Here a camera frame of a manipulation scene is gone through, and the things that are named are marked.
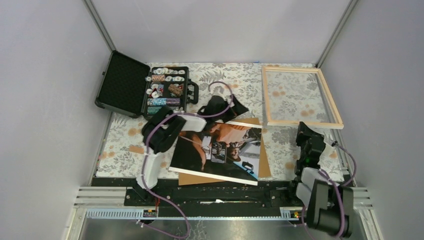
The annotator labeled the light wooden picture frame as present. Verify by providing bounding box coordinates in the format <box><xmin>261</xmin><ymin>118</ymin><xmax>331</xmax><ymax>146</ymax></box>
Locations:
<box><xmin>262</xmin><ymin>66</ymin><xmax>344</xmax><ymax>130</ymax></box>

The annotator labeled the black poker chip case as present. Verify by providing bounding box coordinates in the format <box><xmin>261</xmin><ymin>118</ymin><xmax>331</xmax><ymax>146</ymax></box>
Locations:
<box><xmin>94</xmin><ymin>50</ymin><xmax>199</xmax><ymax>119</ymax></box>

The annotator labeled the right corner aluminium post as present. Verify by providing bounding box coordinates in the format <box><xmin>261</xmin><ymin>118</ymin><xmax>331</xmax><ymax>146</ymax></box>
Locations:
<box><xmin>315</xmin><ymin>0</ymin><xmax>360</xmax><ymax>68</ymax></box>

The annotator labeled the small brown wooden block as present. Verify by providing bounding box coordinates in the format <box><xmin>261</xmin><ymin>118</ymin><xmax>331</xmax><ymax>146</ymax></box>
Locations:
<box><xmin>128</xmin><ymin>145</ymin><xmax>145</xmax><ymax>154</ymax></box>

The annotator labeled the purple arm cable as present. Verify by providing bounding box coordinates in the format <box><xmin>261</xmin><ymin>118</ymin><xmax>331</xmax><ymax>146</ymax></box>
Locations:
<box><xmin>135</xmin><ymin>81</ymin><xmax>234</xmax><ymax>240</ymax></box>
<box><xmin>298</xmin><ymin>141</ymin><xmax>358</xmax><ymax>240</ymax></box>

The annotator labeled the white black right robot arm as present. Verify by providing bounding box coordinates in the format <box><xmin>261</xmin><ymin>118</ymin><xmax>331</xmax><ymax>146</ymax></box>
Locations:
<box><xmin>286</xmin><ymin>121</ymin><xmax>354</xmax><ymax>238</ymax></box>

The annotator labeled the aluminium rail front structure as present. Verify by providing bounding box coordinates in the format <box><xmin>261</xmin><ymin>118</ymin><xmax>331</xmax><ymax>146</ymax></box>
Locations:
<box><xmin>66</xmin><ymin>187</ymin><xmax>385</xmax><ymax>240</ymax></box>

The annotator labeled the corner aluminium post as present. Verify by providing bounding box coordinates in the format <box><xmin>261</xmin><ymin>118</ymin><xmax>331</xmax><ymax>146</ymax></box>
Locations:
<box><xmin>82</xmin><ymin>0</ymin><xmax>116</xmax><ymax>51</ymax></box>
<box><xmin>315</xmin><ymin>0</ymin><xmax>360</xmax><ymax>68</ymax></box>

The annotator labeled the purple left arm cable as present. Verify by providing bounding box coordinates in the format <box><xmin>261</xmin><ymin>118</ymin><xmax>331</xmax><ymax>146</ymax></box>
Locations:
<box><xmin>135</xmin><ymin>81</ymin><xmax>234</xmax><ymax>240</ymax></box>

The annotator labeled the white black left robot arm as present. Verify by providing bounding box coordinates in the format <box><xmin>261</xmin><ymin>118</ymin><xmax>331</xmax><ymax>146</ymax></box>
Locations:
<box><xmin>135</xmin><ymin>94</ymin><xmax>249</xmax><ymax>206</ymax></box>

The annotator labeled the left corner aluminium post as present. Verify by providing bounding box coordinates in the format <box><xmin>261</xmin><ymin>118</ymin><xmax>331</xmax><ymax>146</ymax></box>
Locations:
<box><xmin>82</xmin><ymin>0</ymin><xmax>116</xmax><ymax>51</ymax></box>

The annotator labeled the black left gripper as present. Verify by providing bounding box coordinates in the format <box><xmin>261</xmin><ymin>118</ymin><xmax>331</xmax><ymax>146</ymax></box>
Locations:
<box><xmin>212</xmin><ymin>94</ymin><xmax>248</xmax><ymax>123</ymax></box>

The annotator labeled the floral patterned table mat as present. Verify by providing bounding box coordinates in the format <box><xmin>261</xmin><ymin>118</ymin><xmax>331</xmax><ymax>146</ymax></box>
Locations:
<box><xmin>95</xmin><ymin>63</ymin><xmax>330</xmax><ymax>181</ymax></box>

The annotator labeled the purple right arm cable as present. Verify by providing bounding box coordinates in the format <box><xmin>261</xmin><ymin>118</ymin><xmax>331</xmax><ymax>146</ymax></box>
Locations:
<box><xmin>298</xmin><ymin>141</ymin><xmax>358</xmax><ymax>240</ymax></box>

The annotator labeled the large printed photo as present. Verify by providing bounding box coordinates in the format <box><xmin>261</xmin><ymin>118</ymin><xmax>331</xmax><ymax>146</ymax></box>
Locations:
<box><xmin>169</xmin><ymin>122</ymin><xmax>262</xmax><ymax>186</ymax></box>

